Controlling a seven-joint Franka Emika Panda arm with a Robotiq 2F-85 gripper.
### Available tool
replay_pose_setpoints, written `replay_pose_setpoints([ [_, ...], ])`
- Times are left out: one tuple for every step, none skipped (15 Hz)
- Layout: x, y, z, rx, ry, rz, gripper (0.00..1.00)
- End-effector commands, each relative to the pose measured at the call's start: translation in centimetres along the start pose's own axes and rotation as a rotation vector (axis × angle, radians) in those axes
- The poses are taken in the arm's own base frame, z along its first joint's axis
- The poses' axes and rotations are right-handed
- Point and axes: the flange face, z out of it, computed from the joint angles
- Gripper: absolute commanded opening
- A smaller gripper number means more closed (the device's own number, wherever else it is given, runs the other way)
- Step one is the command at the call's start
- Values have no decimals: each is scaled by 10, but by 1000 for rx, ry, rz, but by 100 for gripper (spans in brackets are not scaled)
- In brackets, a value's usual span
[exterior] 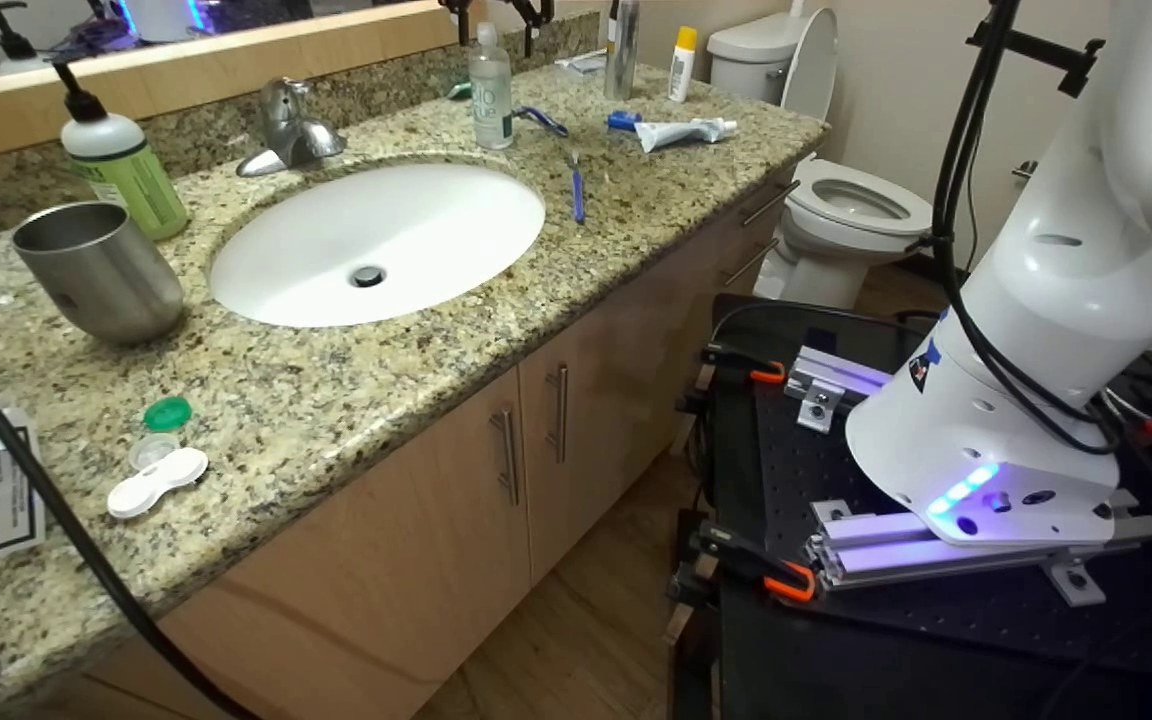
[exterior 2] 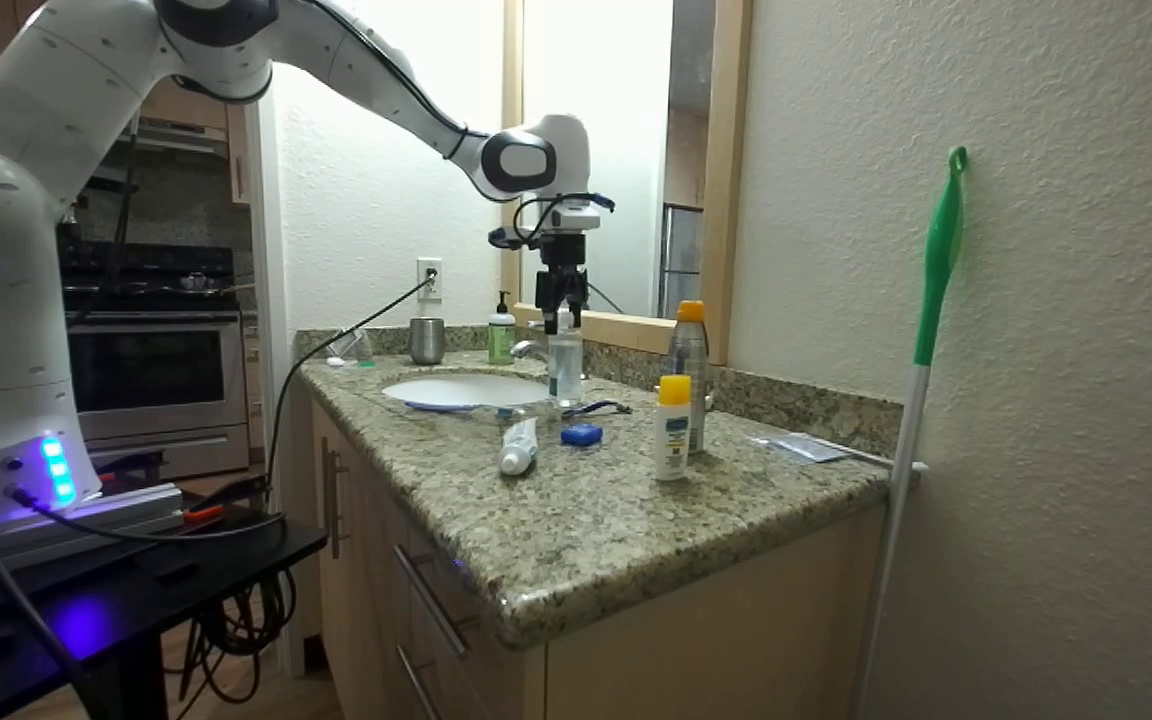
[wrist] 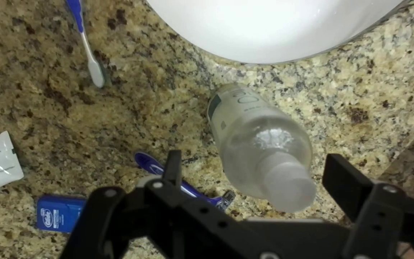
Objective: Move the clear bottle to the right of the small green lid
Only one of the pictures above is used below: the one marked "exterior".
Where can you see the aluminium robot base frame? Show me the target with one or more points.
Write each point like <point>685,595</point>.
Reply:
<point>897,547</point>

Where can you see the wooden vanity cabinet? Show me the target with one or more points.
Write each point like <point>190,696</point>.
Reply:
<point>401,563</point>

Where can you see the black robot stand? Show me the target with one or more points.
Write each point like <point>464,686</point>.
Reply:
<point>948,653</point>

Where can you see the green soap dispenser bottle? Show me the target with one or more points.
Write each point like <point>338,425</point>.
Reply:
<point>128,164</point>

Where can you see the small clear lid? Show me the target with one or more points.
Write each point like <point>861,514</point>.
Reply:
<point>153,448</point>

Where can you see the white toilet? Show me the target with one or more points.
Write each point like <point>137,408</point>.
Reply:
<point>840,215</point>

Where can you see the blue razor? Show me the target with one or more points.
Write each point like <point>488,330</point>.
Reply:
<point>578,184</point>

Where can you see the black eyeglasses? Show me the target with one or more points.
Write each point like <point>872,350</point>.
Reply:
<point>537,121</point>

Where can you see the clear plastic packet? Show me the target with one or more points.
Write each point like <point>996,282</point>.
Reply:
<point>582,60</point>

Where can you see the clear plastic bottle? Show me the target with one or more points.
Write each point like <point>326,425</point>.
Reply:
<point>488,94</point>

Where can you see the white oval sink basin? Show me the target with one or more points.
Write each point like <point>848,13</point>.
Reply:
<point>379,244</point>

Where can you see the steel cup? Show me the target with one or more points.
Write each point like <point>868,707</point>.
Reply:
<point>100,274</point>

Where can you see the white toothpaste tube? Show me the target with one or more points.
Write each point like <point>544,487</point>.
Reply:
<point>682,133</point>

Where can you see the chrome faucet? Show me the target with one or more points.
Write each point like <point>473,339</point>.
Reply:
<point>291,133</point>

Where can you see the wood framed mirror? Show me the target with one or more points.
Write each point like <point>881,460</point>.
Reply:
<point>202,60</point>

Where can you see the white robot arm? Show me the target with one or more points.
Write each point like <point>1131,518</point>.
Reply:
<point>1070,267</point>

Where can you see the white bottle with yellow cap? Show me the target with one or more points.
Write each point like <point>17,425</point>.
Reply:
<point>682,69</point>

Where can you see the orange clamp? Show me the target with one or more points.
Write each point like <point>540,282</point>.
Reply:
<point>753,369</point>
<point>788,585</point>

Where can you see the small green lid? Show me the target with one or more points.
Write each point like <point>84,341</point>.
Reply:
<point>165,414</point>

